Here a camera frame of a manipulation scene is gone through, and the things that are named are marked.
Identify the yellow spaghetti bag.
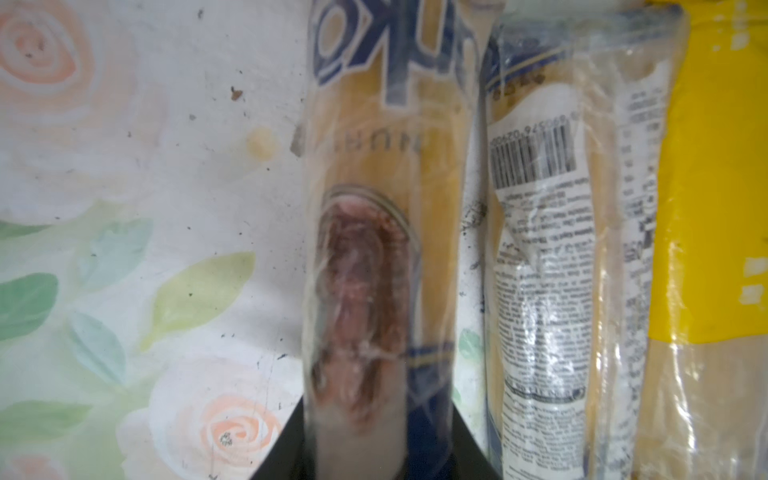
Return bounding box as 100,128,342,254
632,1,767,479

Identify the spaghetti bag with white label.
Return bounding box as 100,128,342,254
484,3,688,479

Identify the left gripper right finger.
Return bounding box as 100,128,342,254
450,406,501,480

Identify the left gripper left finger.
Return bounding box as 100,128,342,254
250,398,314,480

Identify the spaghetti bag with blue end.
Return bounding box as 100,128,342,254
302,0,504,479

